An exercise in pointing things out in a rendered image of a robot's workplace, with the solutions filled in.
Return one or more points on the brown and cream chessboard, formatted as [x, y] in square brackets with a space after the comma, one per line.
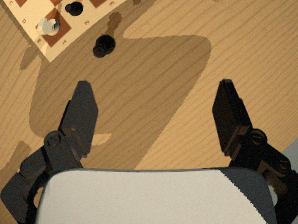
[29, 12]

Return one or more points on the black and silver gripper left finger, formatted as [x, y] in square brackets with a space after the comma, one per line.
[62, 149]

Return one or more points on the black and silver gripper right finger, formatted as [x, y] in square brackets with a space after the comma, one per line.
[237, 136]

